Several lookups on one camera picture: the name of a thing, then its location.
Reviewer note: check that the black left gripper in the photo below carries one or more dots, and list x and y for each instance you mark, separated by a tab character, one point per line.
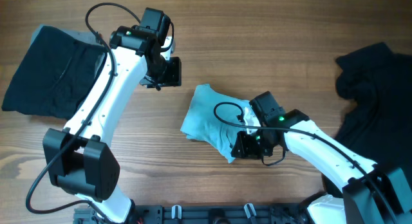
174	78

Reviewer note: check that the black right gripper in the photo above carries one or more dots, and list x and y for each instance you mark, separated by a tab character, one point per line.
244	150

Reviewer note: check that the light blue t-shirt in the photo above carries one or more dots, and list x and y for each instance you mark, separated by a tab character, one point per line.
202	119

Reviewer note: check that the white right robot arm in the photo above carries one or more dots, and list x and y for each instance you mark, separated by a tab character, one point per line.
371	193

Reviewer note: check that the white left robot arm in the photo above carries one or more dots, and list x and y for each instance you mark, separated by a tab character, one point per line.
78	157

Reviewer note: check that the folded dark clothes stack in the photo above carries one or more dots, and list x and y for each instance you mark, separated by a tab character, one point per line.
56	74

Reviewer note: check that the black garment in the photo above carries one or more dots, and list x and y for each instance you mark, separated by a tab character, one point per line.
378	81

